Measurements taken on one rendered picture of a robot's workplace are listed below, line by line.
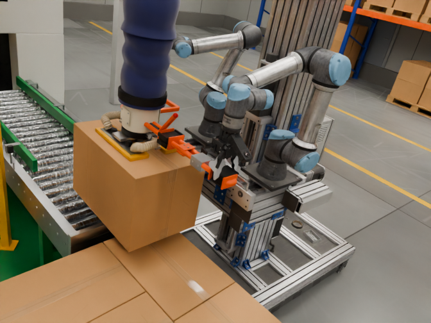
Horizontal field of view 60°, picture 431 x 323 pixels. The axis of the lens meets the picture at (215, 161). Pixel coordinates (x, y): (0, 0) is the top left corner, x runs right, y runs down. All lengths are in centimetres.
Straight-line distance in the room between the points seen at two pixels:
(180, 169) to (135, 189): 23
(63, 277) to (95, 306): 23
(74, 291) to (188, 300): 51
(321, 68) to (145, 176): 85
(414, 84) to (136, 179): 752
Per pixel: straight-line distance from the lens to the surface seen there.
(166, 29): 166
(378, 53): 1033
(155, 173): 164
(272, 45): 202
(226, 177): 140
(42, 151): 294
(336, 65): 158
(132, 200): 165
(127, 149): 177
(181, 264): 199
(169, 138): 161
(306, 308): 277
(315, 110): 166
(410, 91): 866
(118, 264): 196
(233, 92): 130
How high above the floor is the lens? 191
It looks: 27 degrees down
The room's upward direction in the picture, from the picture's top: 11 degrees clockwise
